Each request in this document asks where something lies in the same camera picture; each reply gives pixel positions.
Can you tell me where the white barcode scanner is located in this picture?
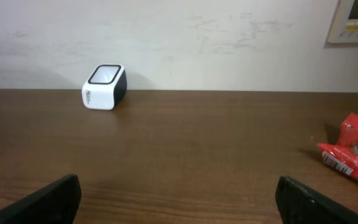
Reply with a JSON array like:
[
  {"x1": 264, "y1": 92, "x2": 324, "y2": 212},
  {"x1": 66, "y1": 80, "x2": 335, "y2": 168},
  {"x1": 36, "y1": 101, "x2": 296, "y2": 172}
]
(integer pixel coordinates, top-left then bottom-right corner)
[{"x1": 81, "y1": 64, "x2": 127, "y2": 110}]

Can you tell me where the beige wall control panel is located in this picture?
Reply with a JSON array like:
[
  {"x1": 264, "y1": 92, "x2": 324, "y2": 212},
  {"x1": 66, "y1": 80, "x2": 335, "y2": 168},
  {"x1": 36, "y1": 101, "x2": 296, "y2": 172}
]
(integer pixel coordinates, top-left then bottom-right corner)
[{"x1": 327, "y1": 0, "x2": 358, "y2": 44}]

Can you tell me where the red snack packet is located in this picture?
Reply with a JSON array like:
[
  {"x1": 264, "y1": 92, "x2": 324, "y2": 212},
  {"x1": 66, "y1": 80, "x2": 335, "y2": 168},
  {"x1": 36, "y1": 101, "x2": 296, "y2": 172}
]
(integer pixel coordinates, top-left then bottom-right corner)
[{"x1": 318, "y1": 113, "x2": 358, "y2": 180}]

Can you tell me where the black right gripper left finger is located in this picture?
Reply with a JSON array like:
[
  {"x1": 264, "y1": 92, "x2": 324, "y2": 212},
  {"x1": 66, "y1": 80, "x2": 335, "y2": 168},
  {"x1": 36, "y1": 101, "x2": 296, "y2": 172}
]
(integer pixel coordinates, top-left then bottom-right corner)
[{"x1": 0, "y1": 174, "x2": 81, "y2": 224}]

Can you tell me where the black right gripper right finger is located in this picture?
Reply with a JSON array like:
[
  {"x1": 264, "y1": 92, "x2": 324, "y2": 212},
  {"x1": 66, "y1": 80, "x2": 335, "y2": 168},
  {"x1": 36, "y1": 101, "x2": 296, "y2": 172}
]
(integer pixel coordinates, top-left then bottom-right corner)
[{"x1": 275, "y1": 176, "x2": 358, "y2": 224}]

